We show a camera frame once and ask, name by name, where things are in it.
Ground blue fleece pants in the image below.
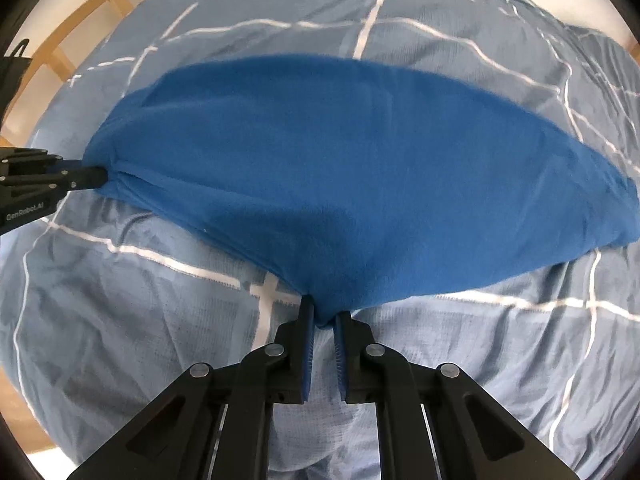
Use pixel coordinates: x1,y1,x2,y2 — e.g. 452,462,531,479
84,55,639,324

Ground blue checked duvet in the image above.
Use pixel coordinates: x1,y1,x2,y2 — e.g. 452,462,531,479
1,0,639,479

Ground wooden bed frame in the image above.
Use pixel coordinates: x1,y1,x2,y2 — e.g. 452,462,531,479
0,0,187,453

